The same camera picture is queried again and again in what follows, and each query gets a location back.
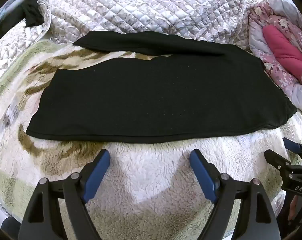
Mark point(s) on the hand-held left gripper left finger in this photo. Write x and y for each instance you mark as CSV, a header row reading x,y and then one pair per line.
x,y
98,170

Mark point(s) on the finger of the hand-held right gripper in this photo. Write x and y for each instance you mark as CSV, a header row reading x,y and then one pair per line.
x,y
276,158
292,145

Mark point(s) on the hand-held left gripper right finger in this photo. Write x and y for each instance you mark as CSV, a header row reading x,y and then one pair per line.
x,y
202,172

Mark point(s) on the black pants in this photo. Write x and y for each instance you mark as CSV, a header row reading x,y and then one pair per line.
x,y
153,97

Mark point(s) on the person's right hand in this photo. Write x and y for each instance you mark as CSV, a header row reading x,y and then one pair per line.
x,y
294,206

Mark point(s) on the printed fleece blanket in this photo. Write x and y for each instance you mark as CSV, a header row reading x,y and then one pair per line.
x,y
146,180

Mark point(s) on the pink floral comforter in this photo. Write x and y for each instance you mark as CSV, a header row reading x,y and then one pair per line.
x,y
283,52

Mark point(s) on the grey floral quilted bedspread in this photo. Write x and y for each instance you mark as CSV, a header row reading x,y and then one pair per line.
x,y
146,7

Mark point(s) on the dark cloth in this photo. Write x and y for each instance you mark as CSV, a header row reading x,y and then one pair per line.
x,y
32,12

